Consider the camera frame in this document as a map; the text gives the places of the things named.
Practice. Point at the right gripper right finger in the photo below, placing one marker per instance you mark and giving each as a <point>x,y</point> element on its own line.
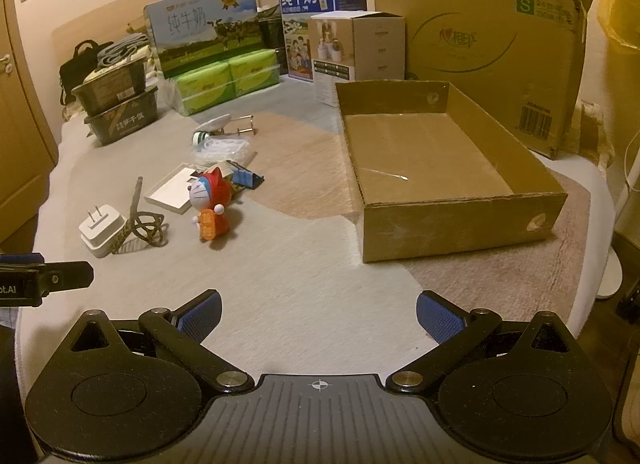
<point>457,333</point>

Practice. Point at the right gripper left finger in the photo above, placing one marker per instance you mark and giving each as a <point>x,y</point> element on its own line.
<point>181,333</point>

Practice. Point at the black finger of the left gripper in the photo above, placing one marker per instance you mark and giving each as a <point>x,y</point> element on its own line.
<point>66,276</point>

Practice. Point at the white power adapter plug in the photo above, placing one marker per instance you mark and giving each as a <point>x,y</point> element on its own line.
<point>99,230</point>

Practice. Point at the white card box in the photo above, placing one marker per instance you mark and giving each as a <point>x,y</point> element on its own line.
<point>172,192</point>

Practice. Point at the red Doraemon figurine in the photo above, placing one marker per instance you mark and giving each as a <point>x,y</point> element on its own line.
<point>210,194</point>

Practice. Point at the blue binder clip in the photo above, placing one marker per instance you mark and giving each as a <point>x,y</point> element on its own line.
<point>243,177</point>

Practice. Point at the clear floss pick box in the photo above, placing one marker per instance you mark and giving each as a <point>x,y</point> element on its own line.
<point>222,148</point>

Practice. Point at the white remote control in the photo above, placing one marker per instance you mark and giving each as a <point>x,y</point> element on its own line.
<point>215,125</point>

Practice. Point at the chrome wire holder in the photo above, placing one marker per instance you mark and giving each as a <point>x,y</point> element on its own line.
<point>236,126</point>

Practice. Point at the beige tape measure roll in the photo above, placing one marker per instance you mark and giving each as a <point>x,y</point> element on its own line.
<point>222,171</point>

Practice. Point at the green white tape roll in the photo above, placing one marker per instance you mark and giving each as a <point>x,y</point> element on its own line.
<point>199,137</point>

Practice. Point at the wooden door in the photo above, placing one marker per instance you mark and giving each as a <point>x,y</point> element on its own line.
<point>28,149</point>

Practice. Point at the shallow cardboard tray box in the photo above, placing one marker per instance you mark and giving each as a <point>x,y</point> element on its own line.
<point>432,173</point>

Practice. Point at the lower dark storage basket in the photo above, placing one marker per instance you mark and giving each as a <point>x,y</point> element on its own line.
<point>125,118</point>

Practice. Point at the dark storage basket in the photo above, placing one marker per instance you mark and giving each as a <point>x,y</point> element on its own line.
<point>125,118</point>
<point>110,88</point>

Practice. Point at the white fan stand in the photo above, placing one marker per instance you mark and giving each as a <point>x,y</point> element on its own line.
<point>613,274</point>

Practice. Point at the upper dark storage basket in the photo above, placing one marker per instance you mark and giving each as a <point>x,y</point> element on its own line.
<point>110,88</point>

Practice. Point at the black laptop bag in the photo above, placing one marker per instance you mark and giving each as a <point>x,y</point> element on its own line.
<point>74,71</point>

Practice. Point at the green tissue pack bundle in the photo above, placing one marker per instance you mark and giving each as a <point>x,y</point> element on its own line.
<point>220,81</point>

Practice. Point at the green pasture milk box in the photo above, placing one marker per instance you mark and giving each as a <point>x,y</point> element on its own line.
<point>187,34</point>

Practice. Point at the white humidifier product box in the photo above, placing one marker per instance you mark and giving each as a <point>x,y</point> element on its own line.
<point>355,45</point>

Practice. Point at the large brown cardboard box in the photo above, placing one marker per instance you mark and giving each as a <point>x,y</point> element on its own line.
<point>520,60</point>

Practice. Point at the blue milk carton box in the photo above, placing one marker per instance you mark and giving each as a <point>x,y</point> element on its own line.
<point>295,15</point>

